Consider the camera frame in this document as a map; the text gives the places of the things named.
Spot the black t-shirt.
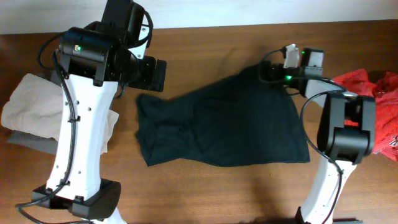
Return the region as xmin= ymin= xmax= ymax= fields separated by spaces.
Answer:
xmin=136 ymin=66 xmax=310 ymax=167

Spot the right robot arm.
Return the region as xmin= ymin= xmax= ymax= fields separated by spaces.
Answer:
xmin=257 ymin=44 xmax=376 ymax=224

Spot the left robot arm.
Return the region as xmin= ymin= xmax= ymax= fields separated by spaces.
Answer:
xmin=31 ymin=0 xmax=167 ymax=223

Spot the red crumpled garment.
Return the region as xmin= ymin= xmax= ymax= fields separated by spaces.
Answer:
xmin=333 ymin=69 xmax=397 ymax=162

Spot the beige folded garment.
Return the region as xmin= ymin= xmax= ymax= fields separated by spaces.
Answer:
xmin=1 ymin=73 xmax=118 ymax=154

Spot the grey folded garment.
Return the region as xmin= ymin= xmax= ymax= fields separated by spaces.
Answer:
xmin=1 ymin=73 xmax=63 ymax=154

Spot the left black cable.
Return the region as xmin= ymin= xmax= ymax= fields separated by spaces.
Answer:
xmin=15 ymin=11 xmax=155 ymax=224

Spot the black cable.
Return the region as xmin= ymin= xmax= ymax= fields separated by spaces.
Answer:
xmin=259 ymin=46 xmax=348 ymax=224
xmin=15 ymin=11 xmax=155 ymax=224

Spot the right black cable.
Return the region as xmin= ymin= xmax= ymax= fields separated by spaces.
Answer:
xmin=259 ymin=46 xmax=348 ymax=224

